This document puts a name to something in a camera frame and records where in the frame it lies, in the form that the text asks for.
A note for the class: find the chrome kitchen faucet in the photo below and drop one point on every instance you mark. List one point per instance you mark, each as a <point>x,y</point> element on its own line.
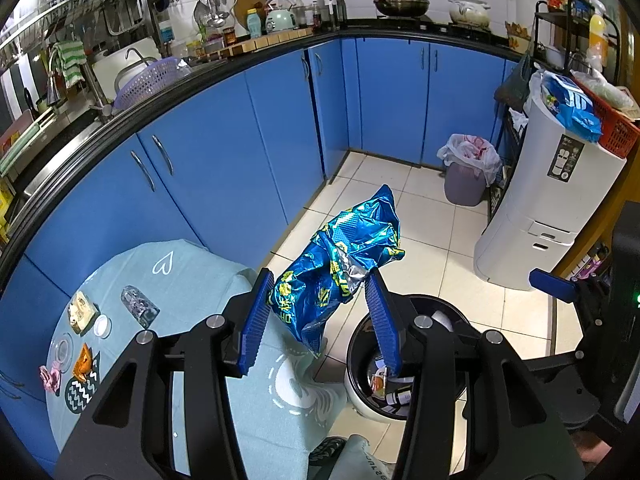
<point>54,92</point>

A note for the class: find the tall white floor appliance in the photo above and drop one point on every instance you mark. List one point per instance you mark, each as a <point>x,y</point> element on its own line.
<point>550,185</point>

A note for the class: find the wooden block board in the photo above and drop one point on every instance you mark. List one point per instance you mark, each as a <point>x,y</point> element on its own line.
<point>265,42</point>

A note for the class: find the black and white trash bin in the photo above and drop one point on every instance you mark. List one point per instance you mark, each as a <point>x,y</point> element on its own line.
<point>357,360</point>

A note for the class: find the purple plastic colander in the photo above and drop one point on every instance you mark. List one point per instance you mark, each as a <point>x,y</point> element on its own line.
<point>150,80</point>

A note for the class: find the white plastic bin liner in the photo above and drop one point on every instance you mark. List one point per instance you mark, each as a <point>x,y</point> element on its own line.
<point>470,152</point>

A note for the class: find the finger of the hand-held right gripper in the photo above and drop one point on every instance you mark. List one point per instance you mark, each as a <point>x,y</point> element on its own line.
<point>550,282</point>
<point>585,375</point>

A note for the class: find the black metal storage rack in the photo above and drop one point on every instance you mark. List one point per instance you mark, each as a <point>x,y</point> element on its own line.
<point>575,25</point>

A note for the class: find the white ceramic pot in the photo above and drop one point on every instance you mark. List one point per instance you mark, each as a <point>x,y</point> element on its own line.
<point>469,10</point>

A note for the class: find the purple waste bin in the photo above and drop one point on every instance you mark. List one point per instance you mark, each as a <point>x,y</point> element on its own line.
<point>465,187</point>

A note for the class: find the yellow spray bottle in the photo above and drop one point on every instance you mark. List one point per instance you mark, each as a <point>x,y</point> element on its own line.
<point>597,30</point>

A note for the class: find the green plastic drain tray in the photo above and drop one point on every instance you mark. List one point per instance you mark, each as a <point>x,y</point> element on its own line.
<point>25,142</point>

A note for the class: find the pink wrapper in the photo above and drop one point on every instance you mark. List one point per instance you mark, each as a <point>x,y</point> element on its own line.
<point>50,377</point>

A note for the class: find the orange wrapper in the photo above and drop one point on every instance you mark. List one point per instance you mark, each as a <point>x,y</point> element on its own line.
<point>84,362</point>

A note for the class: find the light blue bottle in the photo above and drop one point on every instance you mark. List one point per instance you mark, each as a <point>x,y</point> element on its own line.
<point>254,24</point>

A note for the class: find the gold snack packet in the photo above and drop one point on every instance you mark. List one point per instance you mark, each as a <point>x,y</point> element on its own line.
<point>82,312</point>

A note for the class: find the mint green kettle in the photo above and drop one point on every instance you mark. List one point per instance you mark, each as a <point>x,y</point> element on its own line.
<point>279,17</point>

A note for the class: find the dark brown pill bottle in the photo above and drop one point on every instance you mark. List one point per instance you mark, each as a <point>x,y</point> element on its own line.
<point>397,398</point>

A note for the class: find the small white lid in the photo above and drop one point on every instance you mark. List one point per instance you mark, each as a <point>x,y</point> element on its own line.
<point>102,326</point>

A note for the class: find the round wooden cutting board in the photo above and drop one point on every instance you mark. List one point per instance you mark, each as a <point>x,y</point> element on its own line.
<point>245,2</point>

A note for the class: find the green striped cloth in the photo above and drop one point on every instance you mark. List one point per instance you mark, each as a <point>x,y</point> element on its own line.
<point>67,60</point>

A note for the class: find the teal printed tablecloth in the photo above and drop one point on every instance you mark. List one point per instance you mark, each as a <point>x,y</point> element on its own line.
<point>190,285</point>

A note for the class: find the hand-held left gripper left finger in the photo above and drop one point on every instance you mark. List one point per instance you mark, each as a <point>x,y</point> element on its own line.
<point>257,320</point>

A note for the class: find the clear round plastic lid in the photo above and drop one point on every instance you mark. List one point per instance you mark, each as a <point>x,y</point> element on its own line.
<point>63,351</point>

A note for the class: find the dark hanging bag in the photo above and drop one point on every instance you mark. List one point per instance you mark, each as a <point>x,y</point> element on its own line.
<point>512,85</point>

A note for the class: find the red sauce jar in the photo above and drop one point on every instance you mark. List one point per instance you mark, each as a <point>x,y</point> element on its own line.
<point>229,36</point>

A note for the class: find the blue plastic packet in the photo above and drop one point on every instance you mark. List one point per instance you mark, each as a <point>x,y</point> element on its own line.
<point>570,105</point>

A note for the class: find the black kitchen countertop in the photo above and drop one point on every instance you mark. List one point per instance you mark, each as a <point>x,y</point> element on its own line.
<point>400,30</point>

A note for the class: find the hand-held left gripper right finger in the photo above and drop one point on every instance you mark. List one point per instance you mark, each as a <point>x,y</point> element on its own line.
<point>385,325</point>

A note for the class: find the red plastic basket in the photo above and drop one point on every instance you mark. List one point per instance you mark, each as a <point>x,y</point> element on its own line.
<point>612,120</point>

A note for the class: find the stainless steel sink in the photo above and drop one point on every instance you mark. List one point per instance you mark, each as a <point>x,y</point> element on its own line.
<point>55,160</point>

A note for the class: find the blue foil snack bag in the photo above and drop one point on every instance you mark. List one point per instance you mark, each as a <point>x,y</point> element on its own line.
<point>345,270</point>

